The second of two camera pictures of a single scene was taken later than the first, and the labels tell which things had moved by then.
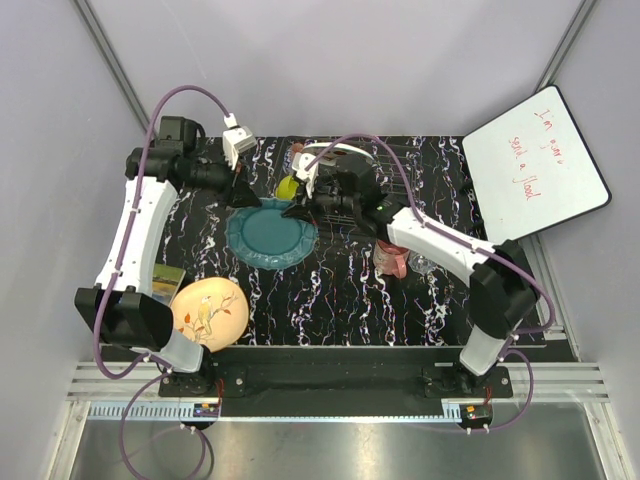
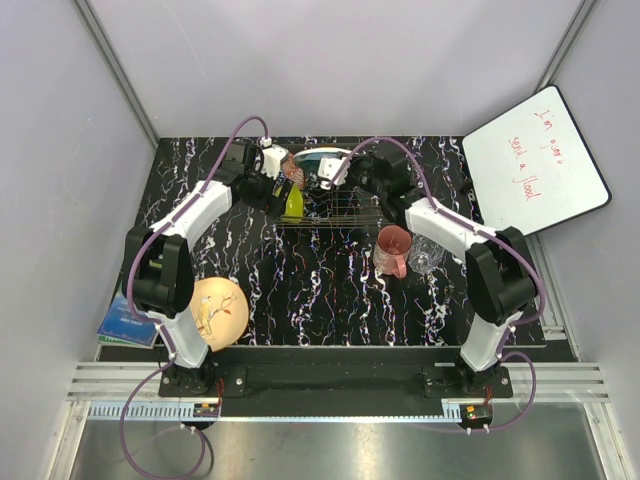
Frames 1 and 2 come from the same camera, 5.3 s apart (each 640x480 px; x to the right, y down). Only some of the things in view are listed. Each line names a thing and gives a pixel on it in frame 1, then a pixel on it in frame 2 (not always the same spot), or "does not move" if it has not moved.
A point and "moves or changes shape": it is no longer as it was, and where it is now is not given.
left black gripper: (241, 193) -> (275, 205)
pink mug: (391, 259) does not move
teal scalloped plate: (263, 237) moves or changes shape
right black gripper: (299, 209) -> (354, 161)
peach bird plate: (210, 310) does not move
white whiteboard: (531, 168) does not move
